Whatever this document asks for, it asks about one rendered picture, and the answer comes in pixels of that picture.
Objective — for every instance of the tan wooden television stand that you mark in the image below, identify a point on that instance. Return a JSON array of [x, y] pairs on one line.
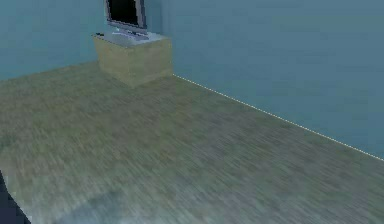
[[135, 61]]

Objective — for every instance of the grey television set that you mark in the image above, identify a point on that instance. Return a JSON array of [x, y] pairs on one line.
[[126, 13]]

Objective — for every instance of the dark blue furniture corner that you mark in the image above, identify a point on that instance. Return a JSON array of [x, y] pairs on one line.
[[8, 208]]

